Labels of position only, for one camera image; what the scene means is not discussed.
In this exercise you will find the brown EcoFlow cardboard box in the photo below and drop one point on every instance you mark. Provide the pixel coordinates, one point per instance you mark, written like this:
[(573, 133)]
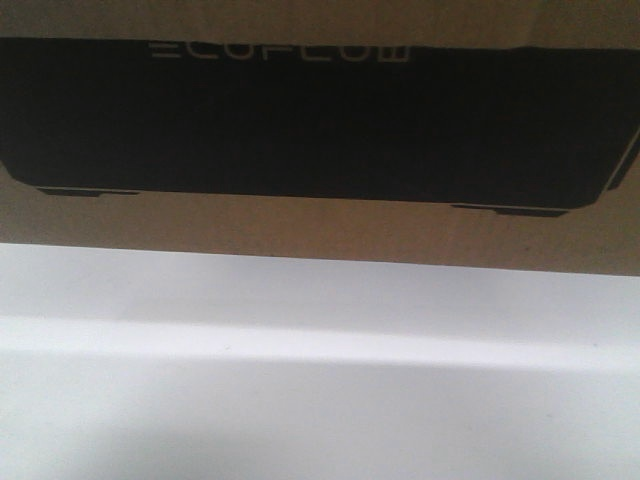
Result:
[(499, 134)]

